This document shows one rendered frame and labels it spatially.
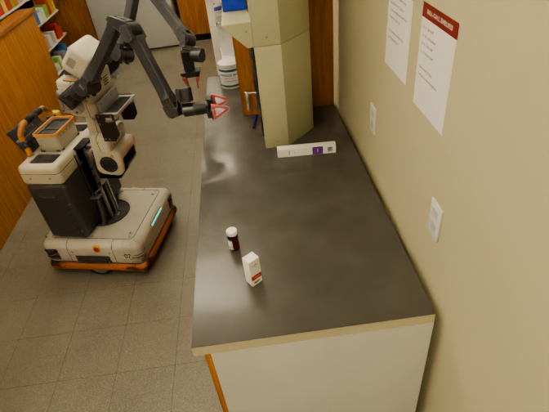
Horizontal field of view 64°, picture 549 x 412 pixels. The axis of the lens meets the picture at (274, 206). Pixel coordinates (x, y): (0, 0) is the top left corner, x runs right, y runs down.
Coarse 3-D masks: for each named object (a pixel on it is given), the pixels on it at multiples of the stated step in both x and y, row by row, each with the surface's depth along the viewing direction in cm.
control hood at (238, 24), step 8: (224, 16) 180; (232, 16) 179; (240, 16) 178; (248, 16) 177; (224, 24) 172; (232, 24) 171; (240, 24) 171; (248, 24) 171; (232, 32) 172; (240, 32) 173; (248, 32) 173; (240, 40) 175; (248, 40) 175
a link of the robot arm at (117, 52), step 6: (132, 0) 228; (138, 0) 231; (126, 6) 231; (132, 6) 229; (126, 12) 231; (132, 12) 231; (132, 18) 232; (120, 36) 236; (120, 42) 236; (114, 48) 236; (120, 48) 236; (132, 48) 242; (114, 54) 237; (120, 54) 235; (132, 54) 242; (120, 60) 238; (132, 60) 245
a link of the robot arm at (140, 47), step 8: (120, 32) 185; (128, 32) 184; (144, 32) 193; (128, 40) 185; (136, 40) 187; (144, 40) 190; (136, 48) 189; (144, 48) 189; (144, 56) 190; (152, 56) 191; (144, 64) 191; (152, 64) 190; (152, 72) 192; (160, 72) 193; (152, 80) 193; (160, 80) 192; (160, 88) 194; (168, 88) 195; (160, 96) 195; (168, 96) 194; (168, 104) 195
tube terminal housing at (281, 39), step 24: (264, 0) 166; (288, 0) 172; (264, 24) 172; (288, 24) 177; (264, 48) 177; (288, 48) 182; (264, 72) 183; (288, 72) 187; (264, 96) 190; (288, 96) 193; (264, 120) 197; (288, 120) 199; (312, 120) 214; (288, 144) 206
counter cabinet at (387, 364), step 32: (224, 352) 126; (256, 352) 127; (288, 352) 129; (320, 352) 130; (352, 352) 132; (384, 352) 134; (416, 352) 135; (224, 384) 136; (256, 384) 137; (288, 384) 139; (320, 384) 141; (352, 384) 143; (384, 384) 145; (416, 384) 147
